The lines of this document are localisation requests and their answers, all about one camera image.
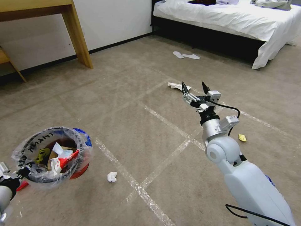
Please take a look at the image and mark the black bed frame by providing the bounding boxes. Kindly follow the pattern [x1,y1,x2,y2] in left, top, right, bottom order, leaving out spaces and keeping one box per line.
[150,0,267,69]

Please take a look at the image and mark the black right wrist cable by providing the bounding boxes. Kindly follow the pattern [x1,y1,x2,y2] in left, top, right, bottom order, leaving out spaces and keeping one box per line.
[212,100,240,137]

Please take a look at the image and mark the clear printed plastic bin liner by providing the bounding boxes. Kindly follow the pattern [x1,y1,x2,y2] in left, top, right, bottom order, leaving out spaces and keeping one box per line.
[10,126,94,191]

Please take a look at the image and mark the round black trash bin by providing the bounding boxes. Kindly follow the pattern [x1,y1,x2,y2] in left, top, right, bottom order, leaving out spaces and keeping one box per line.
[17,127,92,187]

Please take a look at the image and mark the wooden desk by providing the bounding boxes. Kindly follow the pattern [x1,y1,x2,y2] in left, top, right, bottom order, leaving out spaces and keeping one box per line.
[0,0,93,69]

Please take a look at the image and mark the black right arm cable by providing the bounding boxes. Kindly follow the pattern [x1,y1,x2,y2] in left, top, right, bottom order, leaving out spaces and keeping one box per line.
[225,204,296,226]

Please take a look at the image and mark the red and white wrapper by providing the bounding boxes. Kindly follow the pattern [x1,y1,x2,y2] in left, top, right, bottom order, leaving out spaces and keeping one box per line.
[50,150,80,176]

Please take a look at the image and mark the dark red item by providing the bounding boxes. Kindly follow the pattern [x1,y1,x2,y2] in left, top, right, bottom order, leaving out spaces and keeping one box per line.
[187,0,216,7]

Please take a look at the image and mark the crumpled white paper scrap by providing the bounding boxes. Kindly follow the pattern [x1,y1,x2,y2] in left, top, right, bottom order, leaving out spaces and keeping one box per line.
[52,142,64,156]

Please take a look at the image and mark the grey white crumpled clothes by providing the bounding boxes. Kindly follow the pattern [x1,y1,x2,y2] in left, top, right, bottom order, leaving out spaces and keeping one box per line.
[250,0,293,10]

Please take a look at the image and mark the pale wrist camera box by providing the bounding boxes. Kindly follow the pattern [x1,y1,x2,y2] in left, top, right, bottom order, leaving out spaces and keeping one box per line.
[207,90,222,103]

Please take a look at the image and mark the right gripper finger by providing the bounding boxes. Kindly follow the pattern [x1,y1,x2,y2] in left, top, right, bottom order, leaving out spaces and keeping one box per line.
[180,81,198,104]
[201,81,212,102]

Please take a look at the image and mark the brown paper bag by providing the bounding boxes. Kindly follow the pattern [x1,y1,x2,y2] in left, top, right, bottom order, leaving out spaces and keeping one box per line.
[45,146,77,170]

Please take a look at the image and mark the flat crumpled white paper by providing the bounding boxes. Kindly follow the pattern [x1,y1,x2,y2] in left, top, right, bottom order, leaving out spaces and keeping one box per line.
[167,82,192,93]

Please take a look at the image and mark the wooden chair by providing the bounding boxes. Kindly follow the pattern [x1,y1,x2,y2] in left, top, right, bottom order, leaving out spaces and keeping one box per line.
[0,46,27,83]

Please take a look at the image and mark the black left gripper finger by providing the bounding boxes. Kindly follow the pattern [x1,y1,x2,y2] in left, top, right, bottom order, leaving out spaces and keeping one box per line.
[17,165,33,181]

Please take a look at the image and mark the white bed sheet mattress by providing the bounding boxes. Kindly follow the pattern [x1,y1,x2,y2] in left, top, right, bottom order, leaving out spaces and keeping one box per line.
[153,0,301,70]

